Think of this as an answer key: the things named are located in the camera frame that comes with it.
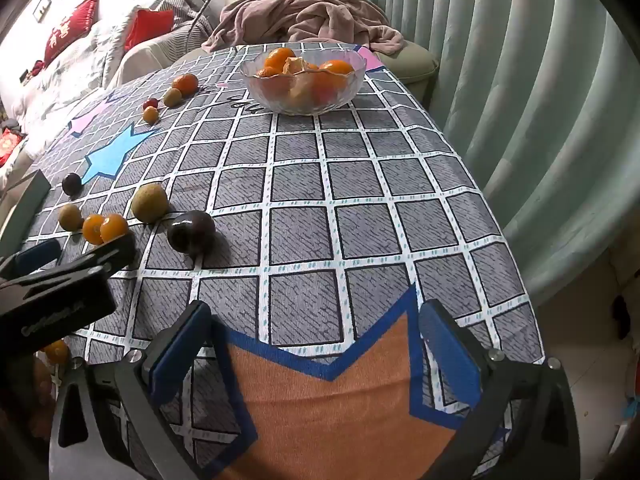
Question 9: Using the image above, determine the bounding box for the dark passion fruit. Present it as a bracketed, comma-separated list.
[166, 210, 217, 253]

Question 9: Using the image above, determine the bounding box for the red embroidered cushion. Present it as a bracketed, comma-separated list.
[0, 127, 23, 166]

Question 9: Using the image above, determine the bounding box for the clear glass bowl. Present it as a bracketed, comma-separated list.
[240, 46, 368, 116]

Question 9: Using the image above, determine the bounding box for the large green-brown round fruit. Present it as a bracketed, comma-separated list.
[131, 183, 169, 223]

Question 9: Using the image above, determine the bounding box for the braided cord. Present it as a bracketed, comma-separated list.
[182, 0, 238, 53]

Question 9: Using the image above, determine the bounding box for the grey grid star tablecloth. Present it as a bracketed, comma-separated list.
[20, 42, 547, 480]

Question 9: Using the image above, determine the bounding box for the red printed pillow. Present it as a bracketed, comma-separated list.
[44, 0, 101, 66]

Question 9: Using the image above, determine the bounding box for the peeled orange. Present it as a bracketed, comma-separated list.
[282, 56, 321, 106]

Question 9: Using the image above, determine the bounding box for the pale green curtain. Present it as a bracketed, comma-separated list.
[360, 0, 637, 306]

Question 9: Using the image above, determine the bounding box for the plain red pillow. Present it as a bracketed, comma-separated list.
[124, 7, 176, 53]

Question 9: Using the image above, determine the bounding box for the green armchair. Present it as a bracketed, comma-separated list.
[227, 0, 441, 106]

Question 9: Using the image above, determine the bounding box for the dark green box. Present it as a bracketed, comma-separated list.
[0, 169, 52, 261]

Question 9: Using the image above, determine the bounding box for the pink blanket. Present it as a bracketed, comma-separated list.
[202, 0, 406, 56]

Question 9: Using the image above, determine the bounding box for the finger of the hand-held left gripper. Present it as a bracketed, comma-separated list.
[0, 238, 64, 282]
[30, 233, 137, 281]

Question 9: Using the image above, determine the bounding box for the beige sofa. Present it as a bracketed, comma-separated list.
[107, 35, 206, 88]

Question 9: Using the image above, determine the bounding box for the orange kumquat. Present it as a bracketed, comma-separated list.
[81, 214, 106, 246]
[42, 339, 70, 366]
[100, 213, 130, 244]

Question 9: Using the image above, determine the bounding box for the grey striped cloth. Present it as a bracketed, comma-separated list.
[150, 0, 212, 51]

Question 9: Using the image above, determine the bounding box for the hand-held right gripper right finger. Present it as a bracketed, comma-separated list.
[418, 298, 584, 480]

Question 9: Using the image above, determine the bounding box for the white duvet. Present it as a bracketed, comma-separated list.
[0, 5, 146, 161]

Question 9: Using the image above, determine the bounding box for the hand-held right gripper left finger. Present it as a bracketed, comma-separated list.
[50, 300, 216, 480]

